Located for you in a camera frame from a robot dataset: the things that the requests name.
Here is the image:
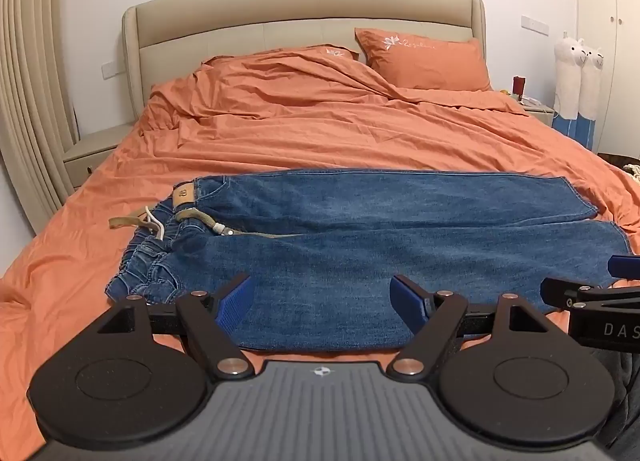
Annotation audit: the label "beige padded headboard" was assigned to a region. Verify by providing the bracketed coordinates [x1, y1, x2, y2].
[121, 0, 488, 122]

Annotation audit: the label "orange pillow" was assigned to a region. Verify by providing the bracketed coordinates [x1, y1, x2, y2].
[354, 27, 493, 92]
[300, 44, 361, 62]

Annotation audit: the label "bed with orange duvet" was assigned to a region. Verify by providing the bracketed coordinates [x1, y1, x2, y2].
[0, 43, 640, 452]

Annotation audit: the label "blue denim pants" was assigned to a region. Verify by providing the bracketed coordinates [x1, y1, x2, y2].
[104, 168, 632, 354]

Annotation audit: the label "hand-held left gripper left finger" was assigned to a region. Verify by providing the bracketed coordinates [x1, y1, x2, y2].
[96, 273, 257, 383]

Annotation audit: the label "person's grey clothing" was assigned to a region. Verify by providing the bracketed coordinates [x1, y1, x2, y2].
[597, 348, 640, 457]

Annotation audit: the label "white alpaca plush toy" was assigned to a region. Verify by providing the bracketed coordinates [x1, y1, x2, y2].
[552, 32, 588, 134]
[577, 43, 606, 149]

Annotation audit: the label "beige nightstand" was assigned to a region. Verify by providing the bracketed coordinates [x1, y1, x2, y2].
[62, 122, 136, 192]
[520, 101, 556, 129]

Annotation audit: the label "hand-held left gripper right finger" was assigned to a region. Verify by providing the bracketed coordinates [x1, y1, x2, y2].
[387, 274, 551, 383]

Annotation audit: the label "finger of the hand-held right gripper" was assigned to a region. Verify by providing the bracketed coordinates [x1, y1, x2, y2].
[607, 254, 640, 288]
[541, 277, 640, 313]

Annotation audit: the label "dark basket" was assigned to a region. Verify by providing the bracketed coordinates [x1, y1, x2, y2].
[597, 152, 640, 184]

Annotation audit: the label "white wardrobe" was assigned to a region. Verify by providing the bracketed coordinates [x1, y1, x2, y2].
[570, 0, 640, 156]

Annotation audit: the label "beige pleated curtain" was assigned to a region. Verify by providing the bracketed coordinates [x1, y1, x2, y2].
[0, 0, 81, 237]

